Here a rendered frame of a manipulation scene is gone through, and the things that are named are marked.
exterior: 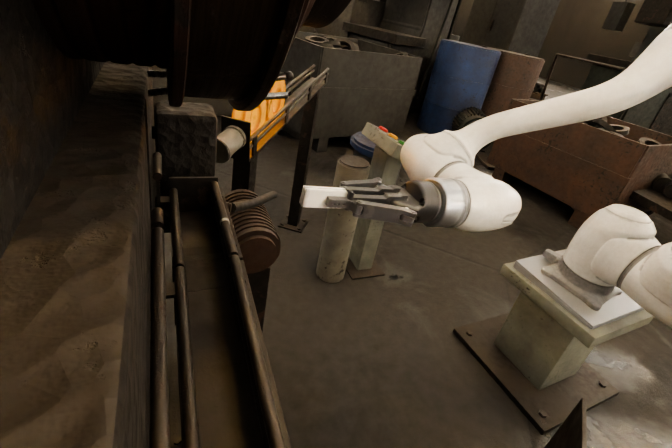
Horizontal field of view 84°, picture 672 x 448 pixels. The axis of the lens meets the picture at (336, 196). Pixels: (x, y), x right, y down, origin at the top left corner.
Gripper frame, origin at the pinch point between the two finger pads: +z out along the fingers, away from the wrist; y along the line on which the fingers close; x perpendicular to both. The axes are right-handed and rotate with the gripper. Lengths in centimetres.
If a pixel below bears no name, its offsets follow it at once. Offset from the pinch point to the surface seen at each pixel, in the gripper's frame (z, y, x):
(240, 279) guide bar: 14.3, -12.7, -4.3
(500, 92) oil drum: -286, 235, 1
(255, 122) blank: -1, 51, -6
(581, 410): -12.1, -36.7, -1.3
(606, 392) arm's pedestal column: -117, -13, -63
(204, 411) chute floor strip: 18.4, -23.0, -11.2
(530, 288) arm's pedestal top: -83, 9, -33
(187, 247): 18.6, 1.1, -9.7
